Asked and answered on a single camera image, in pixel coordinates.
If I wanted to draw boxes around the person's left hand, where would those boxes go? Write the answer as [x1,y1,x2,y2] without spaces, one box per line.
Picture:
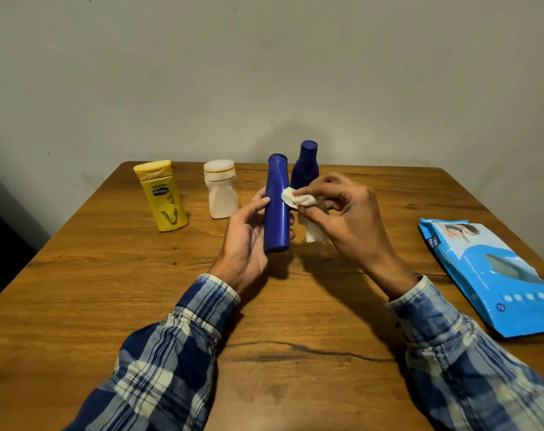
[208,187,296,295]

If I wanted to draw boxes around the person's right hand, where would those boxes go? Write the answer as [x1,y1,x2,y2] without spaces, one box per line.
[294,172,416,299]

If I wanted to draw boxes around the dark blue bottle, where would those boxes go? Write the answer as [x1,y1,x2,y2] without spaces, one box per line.
[263,153,296,254]
[290,139,320,192]

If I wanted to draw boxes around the white bottle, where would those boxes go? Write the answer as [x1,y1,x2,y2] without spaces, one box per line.
[203,159,240,220]

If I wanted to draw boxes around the white wet wipe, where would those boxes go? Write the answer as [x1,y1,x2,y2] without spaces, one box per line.
[280,187,331,244]

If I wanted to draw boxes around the yellow bottle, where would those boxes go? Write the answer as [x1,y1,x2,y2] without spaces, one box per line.
[133,159,189,233]

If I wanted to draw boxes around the blue wet wipes pack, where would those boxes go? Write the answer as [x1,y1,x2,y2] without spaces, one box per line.
[417,217,544,339]

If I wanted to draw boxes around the person's left forearm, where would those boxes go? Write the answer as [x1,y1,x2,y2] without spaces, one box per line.
[63,273,241,431]

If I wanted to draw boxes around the person's right forearm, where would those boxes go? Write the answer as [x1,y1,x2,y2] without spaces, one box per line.
[385,275,544,431]

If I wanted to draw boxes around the wooden table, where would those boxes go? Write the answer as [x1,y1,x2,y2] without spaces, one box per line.
[0,161,544,431]

